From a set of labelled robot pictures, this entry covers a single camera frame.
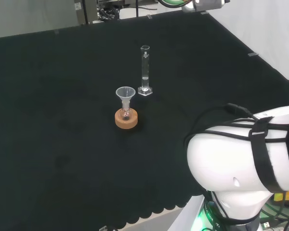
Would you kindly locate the clear glass graduated cylinder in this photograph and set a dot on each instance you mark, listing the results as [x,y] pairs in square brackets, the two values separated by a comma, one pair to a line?
[144,90]

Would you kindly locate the small round-bottom glass flask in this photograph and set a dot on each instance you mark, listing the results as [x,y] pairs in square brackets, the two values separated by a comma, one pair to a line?
[125,115]

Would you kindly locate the clear plastic funnel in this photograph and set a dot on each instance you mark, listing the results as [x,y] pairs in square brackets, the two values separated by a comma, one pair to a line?
[125,93]

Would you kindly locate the black bench cloth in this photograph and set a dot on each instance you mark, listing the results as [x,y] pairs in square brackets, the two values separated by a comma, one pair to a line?
[62,120]

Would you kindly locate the grey metal cabinet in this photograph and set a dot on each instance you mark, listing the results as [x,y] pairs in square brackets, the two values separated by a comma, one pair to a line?
[85,12]

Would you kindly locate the white robot mount block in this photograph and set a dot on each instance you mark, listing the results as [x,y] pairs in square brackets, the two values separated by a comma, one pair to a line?
[187,216]

